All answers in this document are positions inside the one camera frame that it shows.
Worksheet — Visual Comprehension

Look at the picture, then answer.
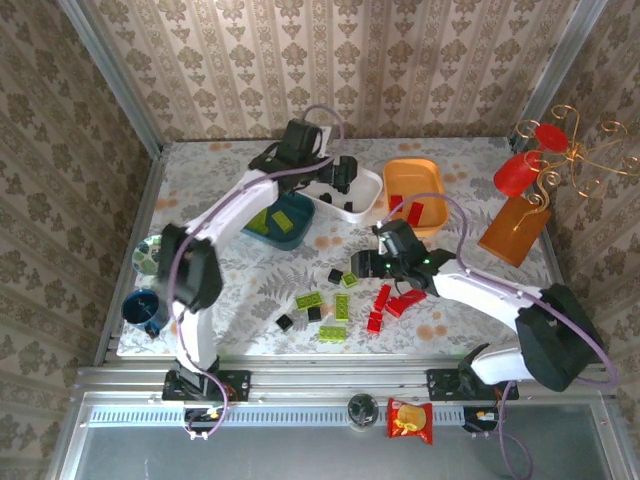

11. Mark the teal plastic container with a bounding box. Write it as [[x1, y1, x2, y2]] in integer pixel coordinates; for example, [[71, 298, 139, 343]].
[[240, 192, 317, 251]]

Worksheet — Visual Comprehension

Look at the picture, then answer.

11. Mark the orange plastic container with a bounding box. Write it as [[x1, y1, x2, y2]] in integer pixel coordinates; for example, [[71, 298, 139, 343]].
[[382, 158, 448, 239]]

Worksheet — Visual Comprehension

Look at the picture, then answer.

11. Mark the green leaf pattern bowl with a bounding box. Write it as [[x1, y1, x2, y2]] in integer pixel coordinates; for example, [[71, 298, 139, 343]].
[[131, 234, 164, 275]]

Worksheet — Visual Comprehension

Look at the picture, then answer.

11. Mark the dark blue cup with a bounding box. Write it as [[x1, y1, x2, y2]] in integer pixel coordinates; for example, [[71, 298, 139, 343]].
[[121, 288, 169, 337]]

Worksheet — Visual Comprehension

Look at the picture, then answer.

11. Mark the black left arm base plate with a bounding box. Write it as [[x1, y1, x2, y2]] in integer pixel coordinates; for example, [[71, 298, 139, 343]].
[[162, 368, 251, 402]]

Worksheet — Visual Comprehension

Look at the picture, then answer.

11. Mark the aluminium corner post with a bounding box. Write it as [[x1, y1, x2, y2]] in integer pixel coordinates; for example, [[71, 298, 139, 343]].
[[55, 0, 165, 157], [509, 0, 599, 151]]

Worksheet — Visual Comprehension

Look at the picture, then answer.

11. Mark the black connector box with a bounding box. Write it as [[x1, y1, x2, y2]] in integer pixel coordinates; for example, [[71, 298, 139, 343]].
[[463, 407, 500, 433], [183, 407, 224, 427]]

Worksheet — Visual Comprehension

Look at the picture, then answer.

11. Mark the red snack packet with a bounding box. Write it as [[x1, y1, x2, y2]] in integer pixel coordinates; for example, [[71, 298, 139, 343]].
[[386, 397, 434, 445]]

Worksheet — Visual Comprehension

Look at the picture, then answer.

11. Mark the black left connector box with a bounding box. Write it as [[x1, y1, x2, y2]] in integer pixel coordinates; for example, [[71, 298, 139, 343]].
[[183, 407, 224, 427]]

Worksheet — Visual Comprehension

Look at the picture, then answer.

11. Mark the aluminium left corner post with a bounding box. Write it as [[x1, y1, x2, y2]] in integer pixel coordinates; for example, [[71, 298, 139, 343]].
[[55, 0, 165, 157]]

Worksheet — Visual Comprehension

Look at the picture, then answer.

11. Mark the amber orange box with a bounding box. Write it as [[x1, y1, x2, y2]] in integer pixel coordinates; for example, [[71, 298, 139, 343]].
[[477, 195, 553, 269]]

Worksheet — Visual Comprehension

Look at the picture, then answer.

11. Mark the white slotted cable duct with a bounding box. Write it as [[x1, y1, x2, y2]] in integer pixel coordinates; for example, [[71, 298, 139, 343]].
[[87, 403, 466, 427]]

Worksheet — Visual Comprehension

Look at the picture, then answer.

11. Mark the aluminium right corner post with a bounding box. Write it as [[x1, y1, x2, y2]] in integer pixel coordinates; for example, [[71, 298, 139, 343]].
[[509, 0, 599, 151]]

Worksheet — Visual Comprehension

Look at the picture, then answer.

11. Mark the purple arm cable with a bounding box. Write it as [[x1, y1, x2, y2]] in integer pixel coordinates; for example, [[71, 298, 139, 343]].
[[167, 103, 347, 441], [382, 193, 620, 480]]

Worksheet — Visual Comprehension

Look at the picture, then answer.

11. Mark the red plastic goblet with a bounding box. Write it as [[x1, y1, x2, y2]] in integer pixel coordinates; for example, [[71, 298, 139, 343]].
[[493, 123, 570, 198]]

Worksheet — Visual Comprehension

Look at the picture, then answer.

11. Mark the floral tablecloth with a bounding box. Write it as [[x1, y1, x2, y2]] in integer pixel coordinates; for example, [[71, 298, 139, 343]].
[[117, 138, 574, 357]]

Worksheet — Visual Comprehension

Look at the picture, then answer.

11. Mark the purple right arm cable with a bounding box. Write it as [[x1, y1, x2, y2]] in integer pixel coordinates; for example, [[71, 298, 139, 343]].
[[382, 193, 620, 480]]

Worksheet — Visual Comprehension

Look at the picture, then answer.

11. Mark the round black dome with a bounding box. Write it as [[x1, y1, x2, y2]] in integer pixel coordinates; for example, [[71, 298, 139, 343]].
[[348, 393, 380, 431]]

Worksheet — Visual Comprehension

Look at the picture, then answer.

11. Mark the white plastic container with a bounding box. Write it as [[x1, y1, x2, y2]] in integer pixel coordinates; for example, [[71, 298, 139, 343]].
[[299, 159, 384, 225]]

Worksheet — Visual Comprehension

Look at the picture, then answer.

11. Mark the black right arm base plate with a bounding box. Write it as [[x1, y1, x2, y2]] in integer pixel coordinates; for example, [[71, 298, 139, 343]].
[[426, 368, 520, 401]]

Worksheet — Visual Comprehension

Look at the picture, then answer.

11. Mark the aluminium left side rail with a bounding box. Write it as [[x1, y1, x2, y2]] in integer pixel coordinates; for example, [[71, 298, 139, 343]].
[[93, 149, 169, 364]]

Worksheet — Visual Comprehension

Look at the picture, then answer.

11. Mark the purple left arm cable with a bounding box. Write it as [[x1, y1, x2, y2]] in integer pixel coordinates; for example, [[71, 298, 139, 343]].
[[167, 103, 347, 441]]

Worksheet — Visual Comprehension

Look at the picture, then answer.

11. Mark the gold wire stand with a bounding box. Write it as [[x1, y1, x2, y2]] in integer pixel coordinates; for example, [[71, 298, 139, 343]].
[[514, 103, 640, 216]]

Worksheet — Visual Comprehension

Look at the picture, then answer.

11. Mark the aluminium front rail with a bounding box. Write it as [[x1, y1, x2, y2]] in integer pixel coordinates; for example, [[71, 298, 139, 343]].
[[74, 353, 614, 406]]

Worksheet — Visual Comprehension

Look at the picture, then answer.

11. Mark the black right connector box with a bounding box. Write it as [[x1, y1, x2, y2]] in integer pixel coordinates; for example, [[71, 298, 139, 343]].
[[463, 407, 500, 433]]

